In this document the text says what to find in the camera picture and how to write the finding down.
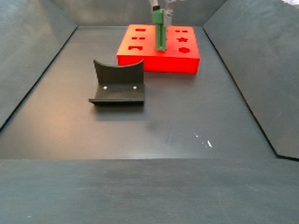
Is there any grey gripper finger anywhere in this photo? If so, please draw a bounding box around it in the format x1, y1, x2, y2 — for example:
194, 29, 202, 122
148, 0, 160, 11
163, 0, 176, 25

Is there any black curved holder stand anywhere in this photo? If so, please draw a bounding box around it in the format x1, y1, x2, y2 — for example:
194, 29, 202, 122
88, 60, 146, 105

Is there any red shape sorter block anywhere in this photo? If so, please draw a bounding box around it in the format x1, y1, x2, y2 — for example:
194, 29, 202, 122
116, 24, 202, 74

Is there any green three prong peg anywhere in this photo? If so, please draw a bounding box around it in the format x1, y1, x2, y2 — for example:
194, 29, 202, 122
152, 9, 166, 51

